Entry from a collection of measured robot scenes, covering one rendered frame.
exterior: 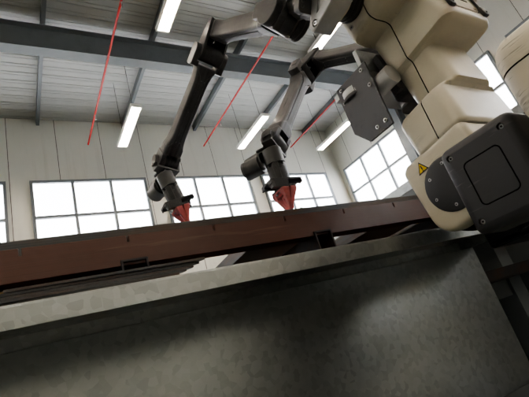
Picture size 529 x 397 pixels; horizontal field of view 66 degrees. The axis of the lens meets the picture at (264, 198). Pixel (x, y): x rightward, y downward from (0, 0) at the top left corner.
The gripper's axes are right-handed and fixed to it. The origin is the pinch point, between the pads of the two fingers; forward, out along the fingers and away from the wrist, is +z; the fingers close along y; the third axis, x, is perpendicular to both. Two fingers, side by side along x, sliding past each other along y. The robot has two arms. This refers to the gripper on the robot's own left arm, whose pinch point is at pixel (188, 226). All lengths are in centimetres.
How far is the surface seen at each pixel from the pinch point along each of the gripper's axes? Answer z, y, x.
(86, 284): 17, 41, 56
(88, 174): -411, -163, -825
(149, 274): 19, 32, 56
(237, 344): 36, 21, 47
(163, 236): 10.9, 23.2, 42.6
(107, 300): 22, 40, 63
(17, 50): -527, -69, -521
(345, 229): 26, -20, 42
